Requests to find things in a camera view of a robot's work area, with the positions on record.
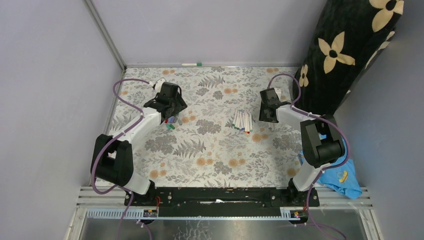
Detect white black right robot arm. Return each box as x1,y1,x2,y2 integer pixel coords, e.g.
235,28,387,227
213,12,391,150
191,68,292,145
259,88,346,206

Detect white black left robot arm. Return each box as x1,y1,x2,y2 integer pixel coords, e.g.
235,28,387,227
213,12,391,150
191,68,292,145
90,78,188,206

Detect white marker on ledge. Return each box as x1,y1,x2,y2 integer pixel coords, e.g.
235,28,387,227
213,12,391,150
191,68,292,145
181,62,203,67

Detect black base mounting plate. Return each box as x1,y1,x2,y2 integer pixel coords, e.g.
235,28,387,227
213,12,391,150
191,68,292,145
124,187,320,218

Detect black floral cushion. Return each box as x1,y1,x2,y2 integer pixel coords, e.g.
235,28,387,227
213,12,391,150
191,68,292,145
292,0,405,115

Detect blue patterned cloth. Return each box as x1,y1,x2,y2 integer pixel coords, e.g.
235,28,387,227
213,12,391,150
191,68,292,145
293,151,363,199

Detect grey slotted cable duct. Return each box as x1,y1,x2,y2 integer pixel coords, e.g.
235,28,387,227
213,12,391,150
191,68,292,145
85,207,301,221

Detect aluminium frame rails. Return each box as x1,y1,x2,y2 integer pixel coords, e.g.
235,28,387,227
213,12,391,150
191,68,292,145
77,186,373,209

